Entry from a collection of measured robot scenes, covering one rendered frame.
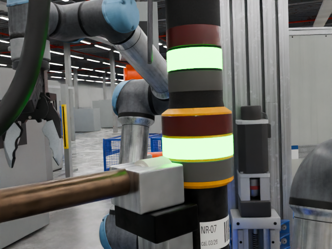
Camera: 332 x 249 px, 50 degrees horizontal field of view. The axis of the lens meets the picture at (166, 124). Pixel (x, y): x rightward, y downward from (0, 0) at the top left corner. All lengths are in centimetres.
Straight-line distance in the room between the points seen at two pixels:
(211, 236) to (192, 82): 9
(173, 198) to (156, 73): 74
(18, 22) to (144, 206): 62
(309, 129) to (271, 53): 115
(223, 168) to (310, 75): 205
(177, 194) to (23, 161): 457
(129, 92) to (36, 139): 388
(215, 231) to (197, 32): 11
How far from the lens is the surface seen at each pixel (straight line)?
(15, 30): 76
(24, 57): 17
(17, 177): 467
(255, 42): 114
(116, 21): 75
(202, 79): 21
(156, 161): 20
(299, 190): 69
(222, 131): 21
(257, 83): 113
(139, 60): 86
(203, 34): 21
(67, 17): 81
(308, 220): 70
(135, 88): 110
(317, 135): 226
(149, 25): 22
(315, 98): 225
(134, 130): 108
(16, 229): 477
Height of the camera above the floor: 158
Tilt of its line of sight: 3 degrees down
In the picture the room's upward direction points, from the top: 2 degrees counter-clockwise
